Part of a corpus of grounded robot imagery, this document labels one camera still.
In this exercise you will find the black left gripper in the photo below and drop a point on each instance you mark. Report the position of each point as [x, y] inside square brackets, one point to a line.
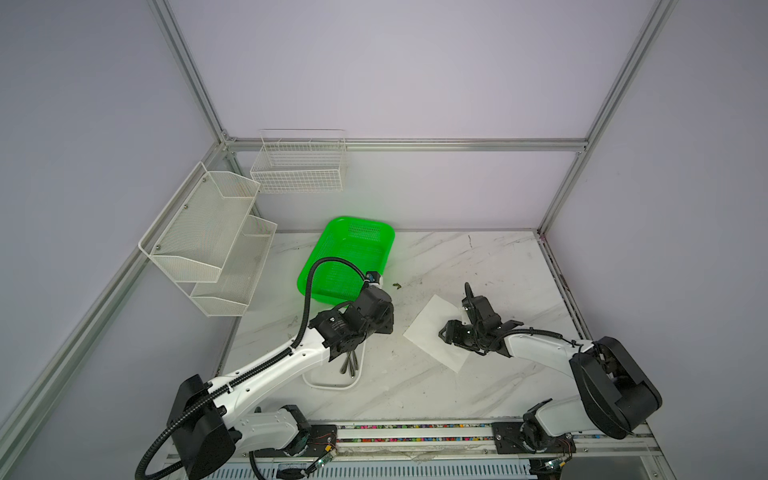
[386, 325]

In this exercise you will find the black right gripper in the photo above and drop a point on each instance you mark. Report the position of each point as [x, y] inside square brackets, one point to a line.
[451, 334]

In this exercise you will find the silver fork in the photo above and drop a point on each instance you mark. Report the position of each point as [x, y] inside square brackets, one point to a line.
[347, 367]

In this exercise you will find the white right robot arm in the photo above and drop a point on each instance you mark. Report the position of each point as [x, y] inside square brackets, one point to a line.
[614, 395]

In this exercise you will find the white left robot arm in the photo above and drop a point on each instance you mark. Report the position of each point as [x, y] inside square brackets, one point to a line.
[213, 421]

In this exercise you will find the white rectangular tray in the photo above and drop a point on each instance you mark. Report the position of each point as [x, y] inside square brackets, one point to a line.
[328, 376]

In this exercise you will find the white mesh lower shelf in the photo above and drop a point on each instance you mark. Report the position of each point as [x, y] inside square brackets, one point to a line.
[232, 294]

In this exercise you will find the white mesh shelf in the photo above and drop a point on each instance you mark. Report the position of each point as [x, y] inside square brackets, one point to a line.
[192, 239]
[232, 294]

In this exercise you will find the white mesh upper shelf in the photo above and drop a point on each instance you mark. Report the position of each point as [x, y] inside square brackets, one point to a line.
[192, 239]

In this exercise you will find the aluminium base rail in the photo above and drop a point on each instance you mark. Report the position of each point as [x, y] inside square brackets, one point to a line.
[461, 449]

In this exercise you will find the white wire basket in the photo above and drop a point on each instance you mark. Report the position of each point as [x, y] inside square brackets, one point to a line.
[300, 161]

